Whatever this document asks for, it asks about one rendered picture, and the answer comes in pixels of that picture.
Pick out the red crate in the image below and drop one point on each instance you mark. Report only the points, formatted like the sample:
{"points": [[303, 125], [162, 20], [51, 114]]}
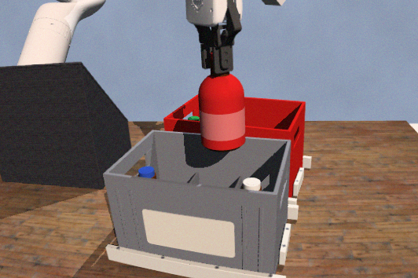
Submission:
{"points": [[265, 118]]}

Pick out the red bottle with pink label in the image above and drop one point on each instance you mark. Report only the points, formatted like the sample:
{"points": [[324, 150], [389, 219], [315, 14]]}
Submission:
{"points": [[222, 113]]}

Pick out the grey plastic crate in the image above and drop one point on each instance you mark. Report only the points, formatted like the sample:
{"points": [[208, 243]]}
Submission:
{"points": [[230, 227]]}

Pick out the green bottle with light green label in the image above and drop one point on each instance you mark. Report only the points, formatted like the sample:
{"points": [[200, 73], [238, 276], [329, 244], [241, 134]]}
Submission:
{"points": [[196, 118]]}

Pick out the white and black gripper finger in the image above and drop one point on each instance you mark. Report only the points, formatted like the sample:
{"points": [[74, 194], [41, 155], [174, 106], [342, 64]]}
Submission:
{"points": [[223, 50], [206, 36]]}

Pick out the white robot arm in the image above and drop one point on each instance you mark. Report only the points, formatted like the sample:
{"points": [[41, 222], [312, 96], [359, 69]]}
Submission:
{"points": [[52, 30]]}

